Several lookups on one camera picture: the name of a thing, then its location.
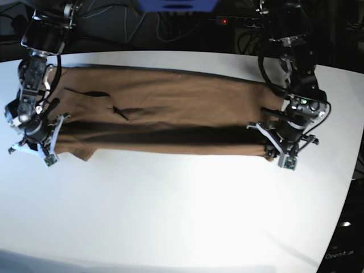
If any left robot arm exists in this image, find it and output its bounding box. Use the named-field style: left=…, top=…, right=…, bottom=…
left=247, top=1, right=332, bottom=170

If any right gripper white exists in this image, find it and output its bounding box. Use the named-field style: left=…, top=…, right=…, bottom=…
left=8, top=113, right=70, bottom=167

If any brown T-shirt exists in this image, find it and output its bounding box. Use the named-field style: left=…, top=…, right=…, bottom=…
left=48, top=67, right=283, bottom=160

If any power strip with red light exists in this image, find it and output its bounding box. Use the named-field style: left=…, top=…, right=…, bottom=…
left=215, top=16, right=262, bottom=28

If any black OpenArm box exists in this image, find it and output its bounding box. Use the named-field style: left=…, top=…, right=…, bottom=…
left=317, top=179, right=363, bottom=273

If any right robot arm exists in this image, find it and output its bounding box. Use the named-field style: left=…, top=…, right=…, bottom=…
left=5, top=1, right=82, bottom=167

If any white cable on floor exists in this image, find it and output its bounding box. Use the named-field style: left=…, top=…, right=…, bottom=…
left=82, top=0, right=200, bottom=43

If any blue plastic object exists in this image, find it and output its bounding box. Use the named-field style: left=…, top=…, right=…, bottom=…
left=137, top=0, right=218, bottom=13

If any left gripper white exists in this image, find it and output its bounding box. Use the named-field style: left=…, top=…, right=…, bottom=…
left=246, top=121, right=319, bottom=171

